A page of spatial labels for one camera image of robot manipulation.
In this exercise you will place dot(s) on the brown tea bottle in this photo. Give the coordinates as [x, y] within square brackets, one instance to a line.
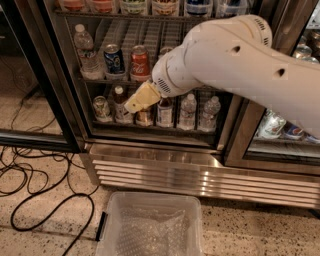
[121, 114]

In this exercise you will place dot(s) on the orange can top shelf left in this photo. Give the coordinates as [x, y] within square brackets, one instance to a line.
[73, 5]

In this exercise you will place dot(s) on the white green soda can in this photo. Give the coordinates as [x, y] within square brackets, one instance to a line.
[164, 51]

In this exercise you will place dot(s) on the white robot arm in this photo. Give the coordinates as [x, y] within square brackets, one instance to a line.
[235, 55]

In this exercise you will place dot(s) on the bubble wrap sheet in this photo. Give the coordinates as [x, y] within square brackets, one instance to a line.
[152, 233]

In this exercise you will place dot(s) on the clear plastic bin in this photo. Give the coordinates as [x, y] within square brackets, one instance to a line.
[165, 203]

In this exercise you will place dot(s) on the stainless steel fridge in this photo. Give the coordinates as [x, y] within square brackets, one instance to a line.
[163, 159]

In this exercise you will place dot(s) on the green white can bottom shelf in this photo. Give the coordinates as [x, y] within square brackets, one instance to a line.
[101, 109]

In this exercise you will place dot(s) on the right glass fridge door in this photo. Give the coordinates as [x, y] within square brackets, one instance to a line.
[289, 21]

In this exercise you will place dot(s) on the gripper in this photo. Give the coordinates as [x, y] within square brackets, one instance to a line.
[165, 79]

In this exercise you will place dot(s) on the clear water bottle shelf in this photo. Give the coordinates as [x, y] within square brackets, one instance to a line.
[187, 112]
[90, 66]

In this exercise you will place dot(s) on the blue pepsi can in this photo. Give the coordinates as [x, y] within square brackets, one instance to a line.
[113, 57]

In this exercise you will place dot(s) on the clear water bottle bottom shelf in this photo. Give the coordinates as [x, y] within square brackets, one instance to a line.
[187, 112]

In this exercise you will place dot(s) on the red coca cola can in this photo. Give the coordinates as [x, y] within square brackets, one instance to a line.
[139, 66]

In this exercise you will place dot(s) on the clear water bottle bottom right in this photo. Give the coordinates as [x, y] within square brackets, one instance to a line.
[208, 117]

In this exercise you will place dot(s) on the yellow label can top shelf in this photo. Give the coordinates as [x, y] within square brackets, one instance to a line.
[165, 7]

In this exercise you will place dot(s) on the dark juice bottle white label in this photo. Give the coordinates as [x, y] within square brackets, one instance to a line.
[165, 112]

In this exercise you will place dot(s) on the blue can top shelf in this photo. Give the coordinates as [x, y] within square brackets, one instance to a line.
[198, 8]

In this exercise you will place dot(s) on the gold can bottom shelf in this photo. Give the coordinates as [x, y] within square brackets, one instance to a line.
[145, 117]

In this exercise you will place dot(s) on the open glass fridge door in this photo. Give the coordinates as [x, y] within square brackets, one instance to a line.
[37, 109]

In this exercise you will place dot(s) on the clear water bottle middle shelf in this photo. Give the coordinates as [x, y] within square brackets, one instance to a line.
[90, 66]

